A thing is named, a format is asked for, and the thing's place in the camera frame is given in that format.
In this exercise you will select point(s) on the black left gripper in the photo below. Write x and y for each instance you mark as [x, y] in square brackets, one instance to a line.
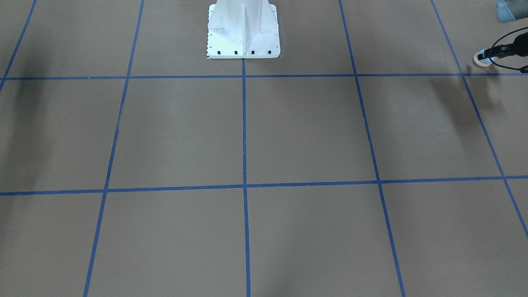
[505, 50]

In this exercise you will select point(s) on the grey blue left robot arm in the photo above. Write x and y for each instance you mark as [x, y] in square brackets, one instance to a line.
[510, 11]

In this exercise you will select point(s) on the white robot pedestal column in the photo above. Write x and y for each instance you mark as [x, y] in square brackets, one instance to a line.
[243, 29]

